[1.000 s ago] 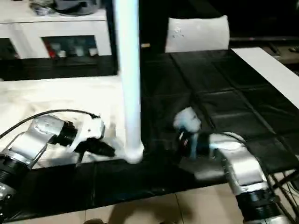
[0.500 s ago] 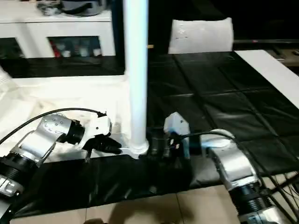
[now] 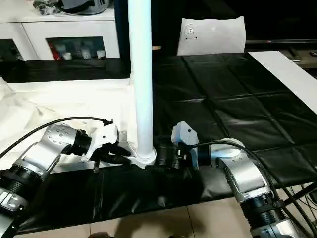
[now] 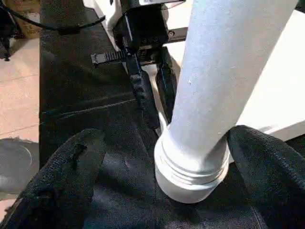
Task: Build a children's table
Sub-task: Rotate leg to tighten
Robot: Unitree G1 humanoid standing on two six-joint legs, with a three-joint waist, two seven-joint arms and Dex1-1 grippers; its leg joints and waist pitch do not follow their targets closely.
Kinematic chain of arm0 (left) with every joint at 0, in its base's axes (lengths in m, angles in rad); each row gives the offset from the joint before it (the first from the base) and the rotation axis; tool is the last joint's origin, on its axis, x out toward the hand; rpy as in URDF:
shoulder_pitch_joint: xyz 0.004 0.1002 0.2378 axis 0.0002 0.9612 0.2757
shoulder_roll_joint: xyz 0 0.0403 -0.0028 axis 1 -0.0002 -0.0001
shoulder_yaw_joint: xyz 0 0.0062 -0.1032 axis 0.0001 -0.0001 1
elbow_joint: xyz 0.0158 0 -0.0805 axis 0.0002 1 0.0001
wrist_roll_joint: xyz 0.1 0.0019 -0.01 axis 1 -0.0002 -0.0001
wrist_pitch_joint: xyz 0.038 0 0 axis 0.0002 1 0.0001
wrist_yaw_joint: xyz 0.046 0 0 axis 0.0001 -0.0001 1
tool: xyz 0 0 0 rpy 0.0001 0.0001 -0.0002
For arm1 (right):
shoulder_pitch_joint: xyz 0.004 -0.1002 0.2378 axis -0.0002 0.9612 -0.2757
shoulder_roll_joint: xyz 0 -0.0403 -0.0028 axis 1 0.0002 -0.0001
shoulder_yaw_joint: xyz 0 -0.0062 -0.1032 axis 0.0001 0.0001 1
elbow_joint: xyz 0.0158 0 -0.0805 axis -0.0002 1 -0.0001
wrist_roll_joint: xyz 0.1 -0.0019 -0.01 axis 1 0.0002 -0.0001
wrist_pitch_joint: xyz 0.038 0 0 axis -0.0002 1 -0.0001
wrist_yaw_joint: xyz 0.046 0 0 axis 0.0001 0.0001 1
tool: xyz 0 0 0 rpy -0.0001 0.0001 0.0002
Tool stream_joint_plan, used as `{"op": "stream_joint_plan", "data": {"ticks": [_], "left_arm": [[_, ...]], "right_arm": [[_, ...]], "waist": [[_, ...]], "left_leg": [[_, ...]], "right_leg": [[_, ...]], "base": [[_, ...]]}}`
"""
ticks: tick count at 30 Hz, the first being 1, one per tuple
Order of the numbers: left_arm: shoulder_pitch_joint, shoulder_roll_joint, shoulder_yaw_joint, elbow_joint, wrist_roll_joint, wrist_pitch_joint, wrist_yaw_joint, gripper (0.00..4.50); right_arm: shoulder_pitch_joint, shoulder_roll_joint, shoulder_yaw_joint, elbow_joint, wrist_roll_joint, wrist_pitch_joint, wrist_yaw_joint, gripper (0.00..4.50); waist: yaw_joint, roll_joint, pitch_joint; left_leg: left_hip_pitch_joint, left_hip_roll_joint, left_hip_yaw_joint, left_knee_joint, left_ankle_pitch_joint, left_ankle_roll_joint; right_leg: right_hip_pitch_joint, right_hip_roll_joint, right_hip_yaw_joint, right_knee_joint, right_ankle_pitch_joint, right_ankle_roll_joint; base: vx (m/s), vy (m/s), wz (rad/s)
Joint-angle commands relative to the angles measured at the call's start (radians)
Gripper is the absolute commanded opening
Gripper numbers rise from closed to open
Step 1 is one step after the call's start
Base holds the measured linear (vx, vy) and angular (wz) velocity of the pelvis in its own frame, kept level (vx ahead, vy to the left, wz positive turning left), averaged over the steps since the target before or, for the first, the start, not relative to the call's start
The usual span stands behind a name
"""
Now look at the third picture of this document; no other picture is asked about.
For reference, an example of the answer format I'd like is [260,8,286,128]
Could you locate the white plastic table top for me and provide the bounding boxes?
[0,74,157,174]

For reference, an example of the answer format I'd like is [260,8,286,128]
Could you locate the white plastic table leg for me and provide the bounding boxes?
[127,0,157,164]

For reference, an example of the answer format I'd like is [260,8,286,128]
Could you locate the black work mat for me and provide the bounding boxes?
[0,50,317,234]

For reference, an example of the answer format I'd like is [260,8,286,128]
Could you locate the small red item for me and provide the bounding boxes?
[51,44,62,60]

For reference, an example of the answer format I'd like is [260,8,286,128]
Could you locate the white plastic bag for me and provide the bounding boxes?
[177,16,246,56]

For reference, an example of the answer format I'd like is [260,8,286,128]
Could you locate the black stand bar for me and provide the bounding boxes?
[280,182,317,209]

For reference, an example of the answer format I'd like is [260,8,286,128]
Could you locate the white flat board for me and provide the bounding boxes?
[248,50,317,117]

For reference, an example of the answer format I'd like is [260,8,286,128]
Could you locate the white cabinet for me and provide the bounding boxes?
[0,0,120,62]

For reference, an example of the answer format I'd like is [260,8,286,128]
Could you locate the grey bag on cabinet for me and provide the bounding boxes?
[59,0,110,14]

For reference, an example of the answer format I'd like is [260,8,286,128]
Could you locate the grey clutter pile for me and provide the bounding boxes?
[32,0,64,15]

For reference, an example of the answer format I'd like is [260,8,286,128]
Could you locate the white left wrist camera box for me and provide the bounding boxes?
[80,123,119,162]

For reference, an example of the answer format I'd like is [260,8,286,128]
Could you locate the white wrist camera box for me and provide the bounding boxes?
[80,123,119,162]
[171,121,200,158]

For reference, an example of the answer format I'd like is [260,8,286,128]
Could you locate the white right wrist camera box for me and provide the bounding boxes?
[171,121,200,158]

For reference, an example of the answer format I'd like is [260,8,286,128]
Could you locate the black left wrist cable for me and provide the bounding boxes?
[0,117,114,159]

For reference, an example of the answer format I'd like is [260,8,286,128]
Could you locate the thin black floor cables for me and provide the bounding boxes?
[297,183,317,219]

